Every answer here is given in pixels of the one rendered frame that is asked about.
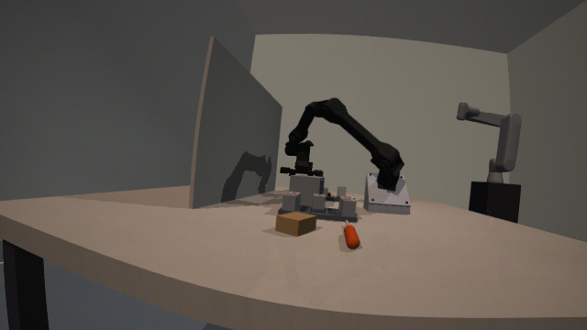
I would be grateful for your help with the brown box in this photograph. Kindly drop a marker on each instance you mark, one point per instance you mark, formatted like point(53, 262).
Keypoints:
point(295, 223)

